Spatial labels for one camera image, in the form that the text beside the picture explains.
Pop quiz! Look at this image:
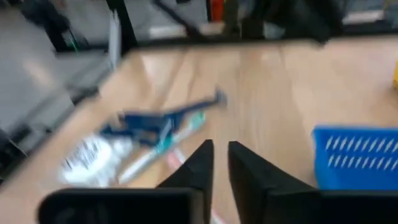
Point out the black aluminium rig frame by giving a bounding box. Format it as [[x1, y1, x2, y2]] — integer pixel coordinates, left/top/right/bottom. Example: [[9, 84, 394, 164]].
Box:
[[0, 0, 398, 184]]

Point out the bagged teal toothbrush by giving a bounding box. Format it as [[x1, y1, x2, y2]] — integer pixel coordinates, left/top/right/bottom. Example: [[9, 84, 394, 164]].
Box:
[[118, 111, 206, 184]]

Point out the blue plastic basket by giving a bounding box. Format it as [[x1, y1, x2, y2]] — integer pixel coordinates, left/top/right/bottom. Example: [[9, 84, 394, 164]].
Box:
[[312, 124, 398, 191]]

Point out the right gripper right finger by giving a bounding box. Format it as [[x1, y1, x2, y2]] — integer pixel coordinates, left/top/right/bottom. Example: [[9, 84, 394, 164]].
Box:
[[228, 141, 398, 224]]

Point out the vanity pack cotton bag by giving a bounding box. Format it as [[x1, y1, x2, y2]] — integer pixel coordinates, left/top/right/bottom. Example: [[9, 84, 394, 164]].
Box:
[[57, 133, 134, 189]]

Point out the orange rack post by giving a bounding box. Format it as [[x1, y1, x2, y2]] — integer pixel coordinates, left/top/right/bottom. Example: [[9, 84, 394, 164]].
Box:
[[210, 0, 224, 21]]

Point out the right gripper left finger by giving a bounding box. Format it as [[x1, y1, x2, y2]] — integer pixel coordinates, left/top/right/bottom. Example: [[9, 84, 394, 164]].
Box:
[[39, 139, 215, 224]]

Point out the black table edge clamp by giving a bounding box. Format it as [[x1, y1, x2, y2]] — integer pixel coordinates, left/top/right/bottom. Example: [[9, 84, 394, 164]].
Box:
[[72, 87, 100, 104]]

